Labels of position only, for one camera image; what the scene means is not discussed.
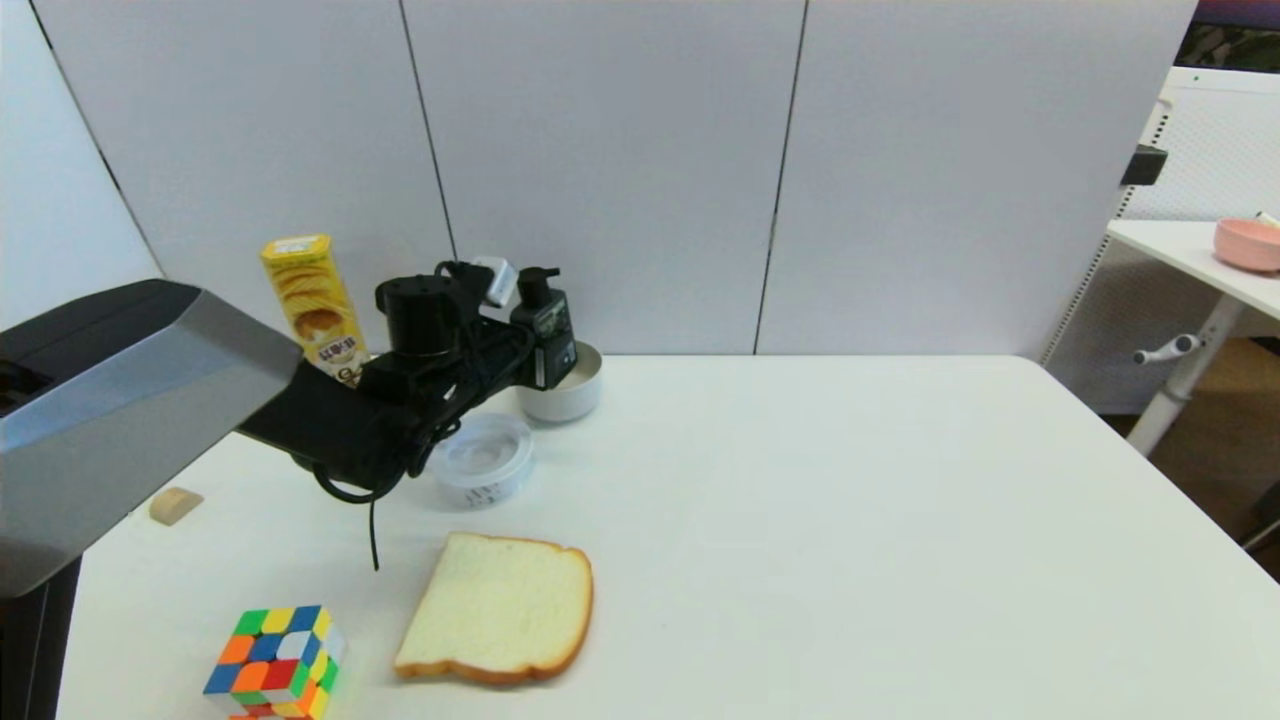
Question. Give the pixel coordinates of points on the yellow potato chips carton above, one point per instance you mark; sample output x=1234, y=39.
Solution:
x=310, y=290

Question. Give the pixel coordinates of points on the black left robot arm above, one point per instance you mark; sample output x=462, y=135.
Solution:
x=120, y=400

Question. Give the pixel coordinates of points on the half-round wooden block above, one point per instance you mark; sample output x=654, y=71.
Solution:
x=176, y=507

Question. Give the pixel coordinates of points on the black pump dispenser bottle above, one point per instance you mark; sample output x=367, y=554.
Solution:
x=545, y=305

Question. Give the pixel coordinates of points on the multicolour puzzle cube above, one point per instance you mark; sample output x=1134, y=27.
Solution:
x=275, y=660

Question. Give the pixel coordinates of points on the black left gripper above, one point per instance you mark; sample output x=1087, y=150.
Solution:
x=556, y=347

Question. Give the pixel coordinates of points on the pink bowl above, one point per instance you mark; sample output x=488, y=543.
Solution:
x=1247, y=248

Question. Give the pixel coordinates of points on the dark screen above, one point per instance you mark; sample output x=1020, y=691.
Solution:
x=1235, y=38

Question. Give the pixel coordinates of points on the white perforated panel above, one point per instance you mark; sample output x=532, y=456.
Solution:
x=1220, y=150

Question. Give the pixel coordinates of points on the white bread slice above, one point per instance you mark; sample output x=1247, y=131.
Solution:
x=500, y=610

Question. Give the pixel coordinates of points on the white ceramic bowl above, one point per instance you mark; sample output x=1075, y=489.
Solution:
x=570, y=402

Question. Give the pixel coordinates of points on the black clamp on panel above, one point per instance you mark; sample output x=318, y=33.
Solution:
x=1142, y=165

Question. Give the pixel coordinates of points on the white item in pink bowl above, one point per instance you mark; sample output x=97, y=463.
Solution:
x=1268, y=219

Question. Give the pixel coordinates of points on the white side table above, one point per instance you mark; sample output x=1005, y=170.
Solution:
x=1175, y=246

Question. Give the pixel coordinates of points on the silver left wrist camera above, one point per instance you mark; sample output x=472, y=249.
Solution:
x=495, y=282

